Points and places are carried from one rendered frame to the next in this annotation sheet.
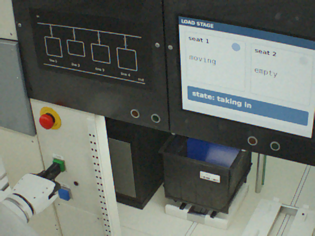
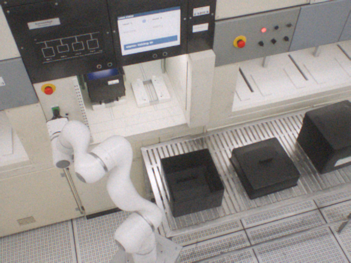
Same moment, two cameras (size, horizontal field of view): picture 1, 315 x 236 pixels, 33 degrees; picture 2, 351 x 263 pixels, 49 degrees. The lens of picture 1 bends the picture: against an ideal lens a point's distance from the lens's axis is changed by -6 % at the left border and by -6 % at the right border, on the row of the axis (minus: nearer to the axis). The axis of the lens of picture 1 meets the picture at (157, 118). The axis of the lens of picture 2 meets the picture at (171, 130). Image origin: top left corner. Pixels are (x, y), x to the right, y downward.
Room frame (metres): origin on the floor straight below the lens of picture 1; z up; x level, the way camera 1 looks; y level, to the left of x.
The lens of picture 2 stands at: (-0.20, 0.77, 2.66)
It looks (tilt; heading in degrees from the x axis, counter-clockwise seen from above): 51 degrees down; 316
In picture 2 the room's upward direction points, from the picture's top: 1 degrees counter-clockwise
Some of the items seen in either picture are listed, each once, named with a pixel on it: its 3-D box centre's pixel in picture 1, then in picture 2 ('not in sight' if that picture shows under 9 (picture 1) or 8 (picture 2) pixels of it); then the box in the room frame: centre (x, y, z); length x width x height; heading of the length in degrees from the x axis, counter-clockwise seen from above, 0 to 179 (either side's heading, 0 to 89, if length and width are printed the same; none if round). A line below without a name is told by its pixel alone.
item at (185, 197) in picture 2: not in sight; (190, 182); (0.52, -0.07, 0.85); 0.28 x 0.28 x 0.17; 61
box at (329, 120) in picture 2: not in sight; (334, 137); (0.13, -0.85, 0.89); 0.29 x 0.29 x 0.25; 65
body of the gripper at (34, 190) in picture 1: (31, 195); (58, 129); (1.04, 0.33, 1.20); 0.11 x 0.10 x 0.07; 151
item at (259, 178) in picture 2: not in sight; (264, 165); (0.31, -0.45, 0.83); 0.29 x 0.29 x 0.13; 64
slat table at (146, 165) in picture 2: not in sight; (249, 193); (0.37, -0.50, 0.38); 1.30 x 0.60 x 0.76; 61
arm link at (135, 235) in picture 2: not in sight; (135, 236); (0.42, 0.40, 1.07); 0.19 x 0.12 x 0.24; 94
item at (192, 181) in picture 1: (208, 157); (103, 73); (1.33, -0.15, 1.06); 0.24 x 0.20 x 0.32; 61
